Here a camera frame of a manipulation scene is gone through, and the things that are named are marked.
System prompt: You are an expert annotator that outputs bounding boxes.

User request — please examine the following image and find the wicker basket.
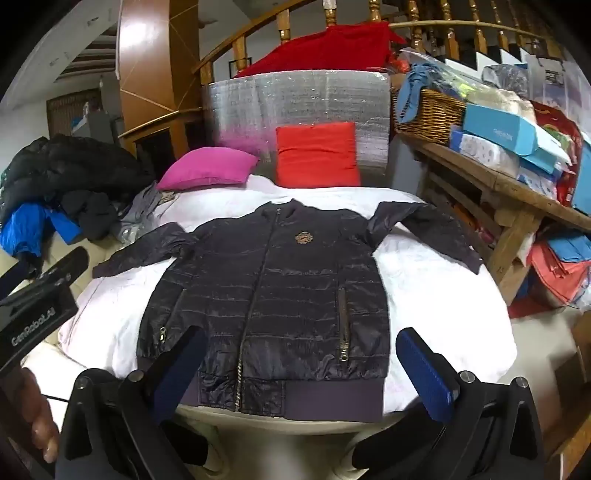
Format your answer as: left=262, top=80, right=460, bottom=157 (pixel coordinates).
left=392, top=88, right=467, bottom=146

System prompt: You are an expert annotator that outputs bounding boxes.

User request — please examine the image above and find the white blanket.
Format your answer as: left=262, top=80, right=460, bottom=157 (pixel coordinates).
left=58, top=173, right=518, bottom=416

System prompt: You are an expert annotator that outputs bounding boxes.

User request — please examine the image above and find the blue jacket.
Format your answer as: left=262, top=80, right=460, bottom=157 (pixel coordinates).
left=0, top=203, right=84, bottom=257

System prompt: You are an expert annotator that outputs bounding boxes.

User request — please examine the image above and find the blue cardboard box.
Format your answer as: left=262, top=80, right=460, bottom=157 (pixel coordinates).
left=463, top=102, right=573, bottom=167

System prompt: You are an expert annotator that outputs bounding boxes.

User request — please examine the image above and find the black garment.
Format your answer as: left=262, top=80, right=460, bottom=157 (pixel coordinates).
left=62, top=189, right=121, bottom=241

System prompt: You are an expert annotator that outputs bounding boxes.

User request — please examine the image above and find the black down coat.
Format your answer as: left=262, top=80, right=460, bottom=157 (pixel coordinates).
left=0, top=136, right=155, bottom=222

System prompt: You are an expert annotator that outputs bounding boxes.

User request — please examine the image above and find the person's left hand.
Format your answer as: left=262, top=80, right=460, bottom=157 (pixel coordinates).
left=21, top=369, right=61, bottom=462

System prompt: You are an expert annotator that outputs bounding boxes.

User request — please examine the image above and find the red cloth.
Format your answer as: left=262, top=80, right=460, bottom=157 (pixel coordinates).
left=235, top=21, right=398, bottom=79

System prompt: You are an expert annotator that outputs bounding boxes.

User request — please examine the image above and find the white plastic bag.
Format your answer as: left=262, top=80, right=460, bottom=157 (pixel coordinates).
left=466, top=88, right=536, bottom=123

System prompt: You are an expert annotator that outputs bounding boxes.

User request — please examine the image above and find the white dotted packet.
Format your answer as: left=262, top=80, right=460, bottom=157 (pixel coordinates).
left=450, top=131, right=522, bottom=178

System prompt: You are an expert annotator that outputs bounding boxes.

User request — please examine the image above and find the grey garment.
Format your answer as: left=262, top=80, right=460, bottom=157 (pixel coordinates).
left=113, top=182, right=178, bottom=243

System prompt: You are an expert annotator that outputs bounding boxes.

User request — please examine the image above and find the black puffer jacket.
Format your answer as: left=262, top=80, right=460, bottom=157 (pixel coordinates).
left=92, top=198, right=483, bottom=423

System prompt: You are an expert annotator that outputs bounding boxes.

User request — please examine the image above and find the wooden stair railing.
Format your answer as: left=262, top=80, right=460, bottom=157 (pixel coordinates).
left=194, top=0, right=591, bottom=88

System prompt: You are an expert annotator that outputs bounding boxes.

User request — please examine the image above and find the wooden column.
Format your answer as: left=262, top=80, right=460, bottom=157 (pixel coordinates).
left=117, top=0, right=204, bottom=160

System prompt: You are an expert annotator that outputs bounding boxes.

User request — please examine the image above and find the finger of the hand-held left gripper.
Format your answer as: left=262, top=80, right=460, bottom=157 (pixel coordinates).
left=39, top=247, right=89, bottom=289

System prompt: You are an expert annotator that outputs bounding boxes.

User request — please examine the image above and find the wooden table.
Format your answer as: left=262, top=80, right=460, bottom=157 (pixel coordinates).
left=397, top=131, right=591, bottom=305

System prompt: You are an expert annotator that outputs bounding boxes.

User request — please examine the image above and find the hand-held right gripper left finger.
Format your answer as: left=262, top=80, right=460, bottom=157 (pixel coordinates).
left=60, top=327, right=222, bottom=480

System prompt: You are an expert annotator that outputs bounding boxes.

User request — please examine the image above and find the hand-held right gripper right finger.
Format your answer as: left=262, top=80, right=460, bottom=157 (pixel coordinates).
left=355, top=327, right=546, bottom=480

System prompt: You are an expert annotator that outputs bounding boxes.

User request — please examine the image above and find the pink cloth stack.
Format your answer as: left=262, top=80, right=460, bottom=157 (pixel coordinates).
left=508, top=231, right=591, bottom=319

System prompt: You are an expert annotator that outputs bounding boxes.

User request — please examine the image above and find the grey refrigerator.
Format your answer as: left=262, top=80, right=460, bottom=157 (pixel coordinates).
left=74, top=111, right=125, bottom=139

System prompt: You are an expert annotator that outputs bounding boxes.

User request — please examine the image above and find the blue cloth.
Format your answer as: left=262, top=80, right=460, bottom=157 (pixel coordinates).
left=397, top=62, right=444, bottom=123

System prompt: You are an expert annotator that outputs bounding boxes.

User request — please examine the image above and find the silver foil insulation board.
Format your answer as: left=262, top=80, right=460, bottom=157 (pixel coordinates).
left=202, top=69, right=391, bottom=188

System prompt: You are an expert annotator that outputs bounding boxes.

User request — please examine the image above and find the magenta pillow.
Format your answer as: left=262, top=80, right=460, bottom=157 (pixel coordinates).
left=157, top=147, right=259, bottom=191

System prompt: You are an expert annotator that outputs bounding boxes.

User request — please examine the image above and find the red pillow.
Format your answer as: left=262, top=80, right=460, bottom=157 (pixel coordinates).
left=276, top=121, right=361, bottom=188

